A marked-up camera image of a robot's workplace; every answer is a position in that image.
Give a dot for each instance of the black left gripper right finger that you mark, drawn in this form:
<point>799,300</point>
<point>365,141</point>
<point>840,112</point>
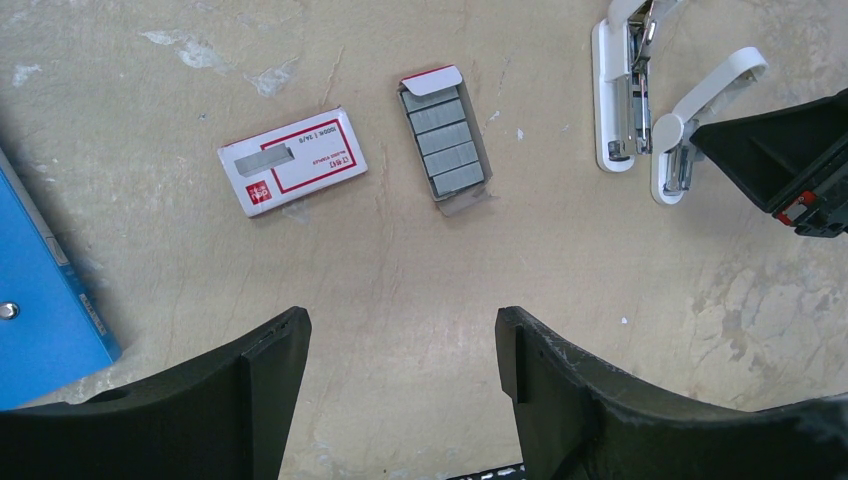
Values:
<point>580,417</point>

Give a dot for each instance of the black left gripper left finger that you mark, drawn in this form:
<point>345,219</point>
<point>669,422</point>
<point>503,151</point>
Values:
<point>225,414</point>

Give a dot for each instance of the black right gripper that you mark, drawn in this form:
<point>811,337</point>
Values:
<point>791,163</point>

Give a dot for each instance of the red white staple box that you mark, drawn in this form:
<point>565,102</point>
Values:
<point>279,166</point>

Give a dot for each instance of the blue plastic sheet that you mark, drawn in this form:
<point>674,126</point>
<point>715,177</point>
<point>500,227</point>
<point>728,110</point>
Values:
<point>51,333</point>

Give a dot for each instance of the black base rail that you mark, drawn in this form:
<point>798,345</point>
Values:
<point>508,472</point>

